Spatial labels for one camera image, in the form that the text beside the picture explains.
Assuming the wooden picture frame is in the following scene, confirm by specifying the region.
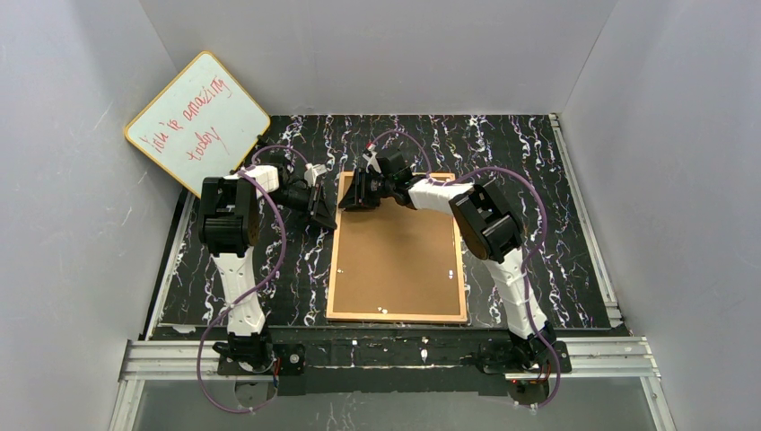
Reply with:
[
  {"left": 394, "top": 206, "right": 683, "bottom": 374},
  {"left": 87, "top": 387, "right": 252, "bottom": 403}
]
[{"left": 325, "top": 171, "right": 469, "bottom": 325}]

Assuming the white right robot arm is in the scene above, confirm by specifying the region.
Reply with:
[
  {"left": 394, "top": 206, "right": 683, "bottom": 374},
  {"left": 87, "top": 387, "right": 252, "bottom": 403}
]
[{"left": 338, "top": 145, "right": 554, "bottom": 344}]

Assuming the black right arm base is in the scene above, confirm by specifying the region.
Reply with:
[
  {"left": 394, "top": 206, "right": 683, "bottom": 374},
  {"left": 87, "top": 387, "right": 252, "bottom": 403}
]
[{"left": 473, "top": 339, "right": 573, "bottom": 375}]

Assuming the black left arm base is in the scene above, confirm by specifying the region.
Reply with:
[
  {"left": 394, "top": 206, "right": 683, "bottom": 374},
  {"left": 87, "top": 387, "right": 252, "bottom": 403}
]
[{"left": 213, "top": 341, "right": 306, "bottom": 376}]

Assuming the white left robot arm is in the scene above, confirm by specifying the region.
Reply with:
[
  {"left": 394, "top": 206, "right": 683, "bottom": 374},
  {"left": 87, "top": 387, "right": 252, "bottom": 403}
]
[{"left": 199, "top": 154, "right": 337, "bottom": 337}]

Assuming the yellow-edged whiteboard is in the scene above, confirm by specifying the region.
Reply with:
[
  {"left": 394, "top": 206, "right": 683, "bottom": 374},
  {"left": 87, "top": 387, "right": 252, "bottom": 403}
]
[{"left": 124, "top": 51, "right": 271, "bottom": 197}]

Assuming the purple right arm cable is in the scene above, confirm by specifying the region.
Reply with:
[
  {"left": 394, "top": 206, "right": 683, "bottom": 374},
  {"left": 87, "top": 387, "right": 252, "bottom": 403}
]
[{"left": 365, "top": 129, "right": 564, "bottom": 410}]

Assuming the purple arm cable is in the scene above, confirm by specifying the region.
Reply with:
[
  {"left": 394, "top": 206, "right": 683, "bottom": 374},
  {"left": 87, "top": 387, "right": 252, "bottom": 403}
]
[
  {"left": 196, "top": 145, "right": 312, "bottom": 416},
  {"left": 365, "top": 129, "right": 564, "bottom": 410}
]

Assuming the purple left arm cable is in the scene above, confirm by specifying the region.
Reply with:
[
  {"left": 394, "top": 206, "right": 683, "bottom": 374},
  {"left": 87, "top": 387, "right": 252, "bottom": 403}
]
[{"left": 196, "top": 145, "right": 312, "bottom": 416}]

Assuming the aluminium mounting rail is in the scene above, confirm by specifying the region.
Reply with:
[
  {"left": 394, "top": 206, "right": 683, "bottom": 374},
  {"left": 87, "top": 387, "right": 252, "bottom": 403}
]
[{"left": 119, "top": 335, "right": 660, "bottom": 381}]

